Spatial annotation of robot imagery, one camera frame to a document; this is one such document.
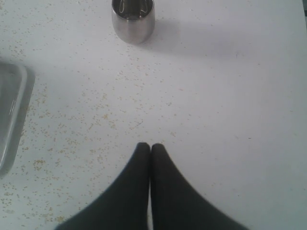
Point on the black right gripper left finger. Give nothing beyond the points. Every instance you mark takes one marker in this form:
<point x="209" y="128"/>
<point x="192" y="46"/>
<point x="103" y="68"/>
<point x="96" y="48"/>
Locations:
<point x="124" y="205"/>

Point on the small stainless steel cup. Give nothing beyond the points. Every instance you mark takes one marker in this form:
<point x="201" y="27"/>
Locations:
<point x="133" y="20"/>

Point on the white rectangular plastic tray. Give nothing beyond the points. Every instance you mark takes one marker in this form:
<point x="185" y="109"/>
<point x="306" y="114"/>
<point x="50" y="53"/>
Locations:
<point x="16" y="86"/>

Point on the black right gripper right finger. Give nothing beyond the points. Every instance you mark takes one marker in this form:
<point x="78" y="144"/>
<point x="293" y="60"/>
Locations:
<point x="176" y="205"/>

